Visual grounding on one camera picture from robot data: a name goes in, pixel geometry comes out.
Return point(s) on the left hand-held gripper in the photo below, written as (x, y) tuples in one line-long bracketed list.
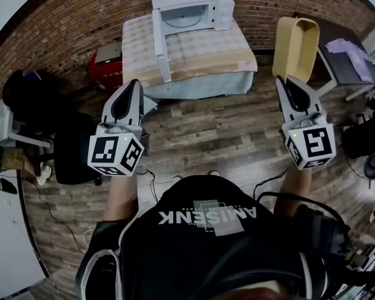
[(104, 150)]

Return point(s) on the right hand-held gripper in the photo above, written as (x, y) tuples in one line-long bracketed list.
[(315, 142)]

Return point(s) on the yellow plastic container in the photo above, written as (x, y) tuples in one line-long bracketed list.
[(287, 48)]

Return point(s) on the person's right forearm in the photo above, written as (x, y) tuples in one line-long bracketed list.
[(295, 186)]

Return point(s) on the person's left forearm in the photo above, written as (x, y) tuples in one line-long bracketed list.
[(122, 195)]

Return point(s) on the small black bin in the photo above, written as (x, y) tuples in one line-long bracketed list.
[(145, 144)]

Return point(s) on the red box with grey lid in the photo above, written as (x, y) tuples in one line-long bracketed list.
[(106, 67)]

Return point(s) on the black office chair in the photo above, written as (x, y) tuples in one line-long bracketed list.
[(75, 148)]

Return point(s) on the lavender garment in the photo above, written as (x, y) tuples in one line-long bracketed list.
[(353, 55)]

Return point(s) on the black equipment heap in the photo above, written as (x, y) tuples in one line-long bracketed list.
[(368, 130)]

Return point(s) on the person's left shoe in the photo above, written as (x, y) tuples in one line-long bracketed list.
[(178, 177)]

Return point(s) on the person's shoe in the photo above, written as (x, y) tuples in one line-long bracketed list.
[(214, 173), (178, 177)]

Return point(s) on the black bag heap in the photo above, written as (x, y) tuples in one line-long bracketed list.
[(31, 98)]

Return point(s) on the glass turntable plate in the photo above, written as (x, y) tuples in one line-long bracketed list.
[(181, 19)]

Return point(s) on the person's right shoe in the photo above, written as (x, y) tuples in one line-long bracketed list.
[(214, 173)]

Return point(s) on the small white table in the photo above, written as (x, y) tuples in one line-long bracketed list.
[(3, 120)]

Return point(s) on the black oval device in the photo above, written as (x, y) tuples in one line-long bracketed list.
[(3, 186)]

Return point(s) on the person's black printed t-shirt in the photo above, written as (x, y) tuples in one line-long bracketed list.
[(206, 255)]

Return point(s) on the dark desk with white frame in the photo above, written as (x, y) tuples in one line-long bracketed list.
[(340, 67)]

